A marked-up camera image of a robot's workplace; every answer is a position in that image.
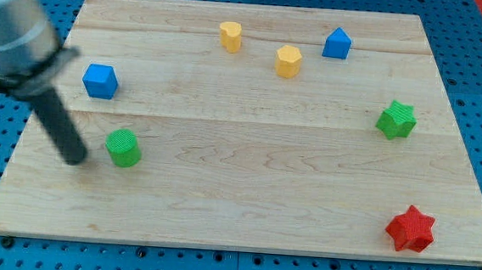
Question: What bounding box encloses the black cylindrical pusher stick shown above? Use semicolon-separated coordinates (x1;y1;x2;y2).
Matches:
29;87;87;166

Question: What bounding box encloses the green cylinder block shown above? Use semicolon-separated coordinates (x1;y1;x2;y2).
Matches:
105;128;142;168

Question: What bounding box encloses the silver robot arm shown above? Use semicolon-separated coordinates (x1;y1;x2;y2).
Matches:
0;0;87;166

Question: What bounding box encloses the yellow heart block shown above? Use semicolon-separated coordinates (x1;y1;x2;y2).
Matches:
219;21;243;53

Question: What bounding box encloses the blue cube block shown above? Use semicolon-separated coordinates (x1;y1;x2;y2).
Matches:
82;64;119;99

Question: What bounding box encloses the wooden board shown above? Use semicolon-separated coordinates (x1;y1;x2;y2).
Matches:
0;0;482;266

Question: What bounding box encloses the yellow hexagon block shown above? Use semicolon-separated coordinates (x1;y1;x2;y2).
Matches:
275;45;303;79

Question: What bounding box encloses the blue pentagon block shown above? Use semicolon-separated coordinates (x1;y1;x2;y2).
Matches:
322;28;352;59

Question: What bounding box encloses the green star block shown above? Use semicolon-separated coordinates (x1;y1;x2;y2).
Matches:
375;100;418;139

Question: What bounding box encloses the red star block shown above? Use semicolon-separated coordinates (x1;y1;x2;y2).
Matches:
385;205;436;253

